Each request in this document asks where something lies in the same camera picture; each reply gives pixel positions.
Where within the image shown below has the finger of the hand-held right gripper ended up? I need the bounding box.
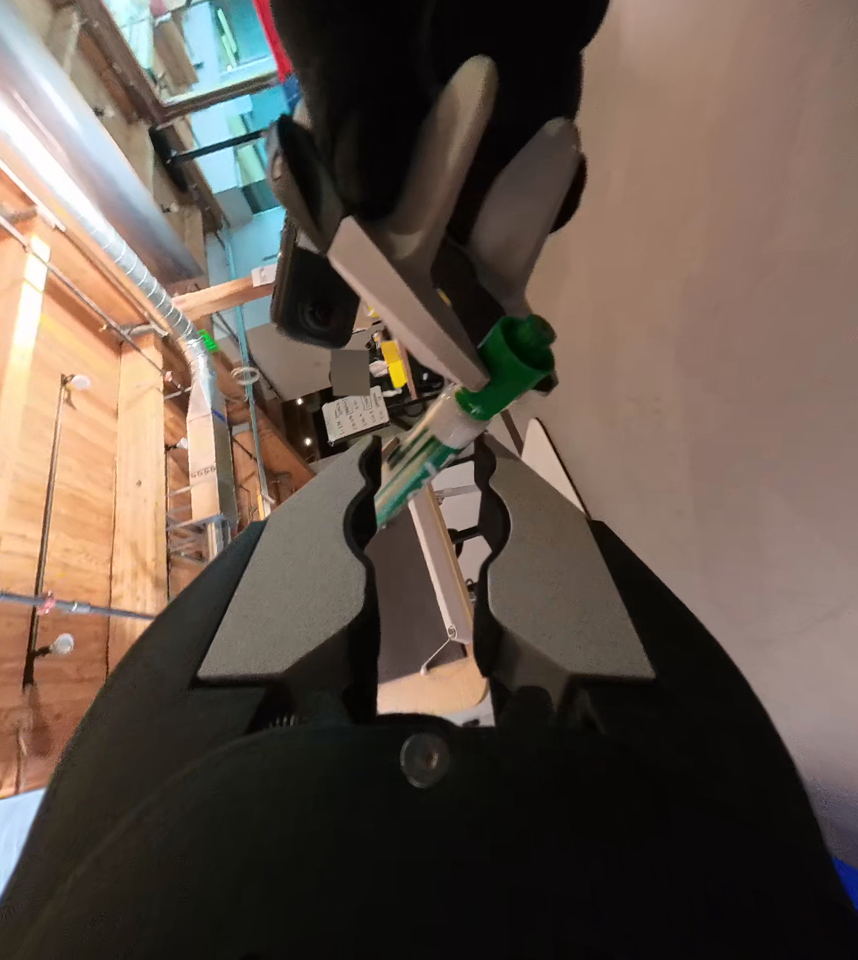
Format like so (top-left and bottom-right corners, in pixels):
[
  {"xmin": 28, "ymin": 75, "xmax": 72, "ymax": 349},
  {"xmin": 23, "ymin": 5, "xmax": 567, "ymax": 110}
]
[{"xmin": 327, "ymin": 210, "xmax": 493, "ymax": 391}]

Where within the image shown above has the person's right hand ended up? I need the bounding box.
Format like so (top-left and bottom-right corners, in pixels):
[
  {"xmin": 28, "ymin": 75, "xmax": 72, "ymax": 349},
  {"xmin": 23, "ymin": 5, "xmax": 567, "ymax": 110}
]
[{"xmin": 269, "ymin": 0, "xmax": 613, "ymax": 229}]

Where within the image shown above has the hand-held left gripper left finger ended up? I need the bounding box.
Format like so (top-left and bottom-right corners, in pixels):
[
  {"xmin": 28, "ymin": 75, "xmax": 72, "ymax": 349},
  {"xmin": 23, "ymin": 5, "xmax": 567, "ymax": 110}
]
[{"xmin": 197, "ymin": 435, "xmax": 386, "ymax": 694}]

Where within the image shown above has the green dry-erase marker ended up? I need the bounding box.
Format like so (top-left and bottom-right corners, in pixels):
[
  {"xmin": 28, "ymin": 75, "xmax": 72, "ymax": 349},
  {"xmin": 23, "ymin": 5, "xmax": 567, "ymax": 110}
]
[{"xmin": 374, "ymin": 315, "xmax": 559, "ymax": 531}]

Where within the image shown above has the silver ceiling duct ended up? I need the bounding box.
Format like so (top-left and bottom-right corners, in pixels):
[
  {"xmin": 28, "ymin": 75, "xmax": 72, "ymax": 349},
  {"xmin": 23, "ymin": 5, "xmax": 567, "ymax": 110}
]
[{"xmin": 0, "ymin": 0, "xmax": 238, "ymax": 529}]

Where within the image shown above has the white board stand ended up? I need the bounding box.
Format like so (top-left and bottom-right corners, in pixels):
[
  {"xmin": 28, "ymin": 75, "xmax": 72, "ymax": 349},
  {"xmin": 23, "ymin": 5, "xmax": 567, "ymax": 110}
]
[{"xmin": 399, "ymin": 417, "xmax": 583, "ymax": 669}]

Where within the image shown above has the wooden board with black mat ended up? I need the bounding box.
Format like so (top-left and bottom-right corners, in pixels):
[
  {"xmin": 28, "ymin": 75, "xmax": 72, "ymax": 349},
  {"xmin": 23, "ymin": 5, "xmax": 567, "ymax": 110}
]
[{"xmin": 374, "ymin": 510, "xmax": 493, "ymax": 717}]

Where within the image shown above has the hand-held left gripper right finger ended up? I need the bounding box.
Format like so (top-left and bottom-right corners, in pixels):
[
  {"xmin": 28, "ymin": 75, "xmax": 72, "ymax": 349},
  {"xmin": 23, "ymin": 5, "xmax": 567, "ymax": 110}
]
[{"xmin": 474, "ymin": 443, "xmax": 656, "ymax": 702}]

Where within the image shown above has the whiteboard with writing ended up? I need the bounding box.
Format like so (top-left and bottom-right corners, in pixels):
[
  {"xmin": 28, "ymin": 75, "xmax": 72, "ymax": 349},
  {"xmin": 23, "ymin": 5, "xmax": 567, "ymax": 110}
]
[{"xmin": 320, "ymin": 387, "xmax": 394, "ymax": 447}]

